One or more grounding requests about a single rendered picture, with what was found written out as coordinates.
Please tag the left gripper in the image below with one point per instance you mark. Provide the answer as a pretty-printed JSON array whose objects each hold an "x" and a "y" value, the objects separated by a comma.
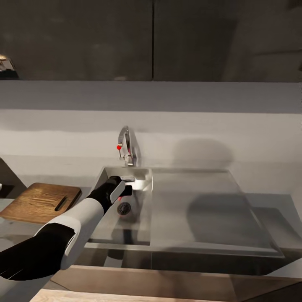
[{"x": 127, "y": 191}]

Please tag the dishwasher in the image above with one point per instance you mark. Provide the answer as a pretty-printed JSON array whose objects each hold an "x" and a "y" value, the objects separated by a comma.
[{"x": 51, "y": 285}]

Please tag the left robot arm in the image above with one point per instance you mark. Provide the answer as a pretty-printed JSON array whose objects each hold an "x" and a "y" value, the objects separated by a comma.
[{"x": 26, "y": 267}]

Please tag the drop in sink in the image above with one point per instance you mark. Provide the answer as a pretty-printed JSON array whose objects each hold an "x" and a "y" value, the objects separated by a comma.
[{"x": 185, "y": 210}]

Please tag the cutting board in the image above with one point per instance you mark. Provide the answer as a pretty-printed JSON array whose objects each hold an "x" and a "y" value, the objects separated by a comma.
[{"x": 40, "y": 201}]

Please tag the cabinet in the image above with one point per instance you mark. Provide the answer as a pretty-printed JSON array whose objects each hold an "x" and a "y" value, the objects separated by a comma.
[
  {"x": 76, "y": 40},
  {"x": 227, "y": 41}
]

